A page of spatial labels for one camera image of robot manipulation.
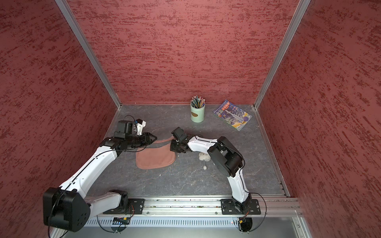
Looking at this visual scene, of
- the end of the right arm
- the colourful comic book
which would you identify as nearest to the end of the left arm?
the end of the right arm

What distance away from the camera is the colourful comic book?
1118mm

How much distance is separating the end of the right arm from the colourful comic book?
451 mm

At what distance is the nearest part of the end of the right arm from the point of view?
723 millimetres

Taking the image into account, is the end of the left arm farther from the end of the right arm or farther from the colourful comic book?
the colourful comic book
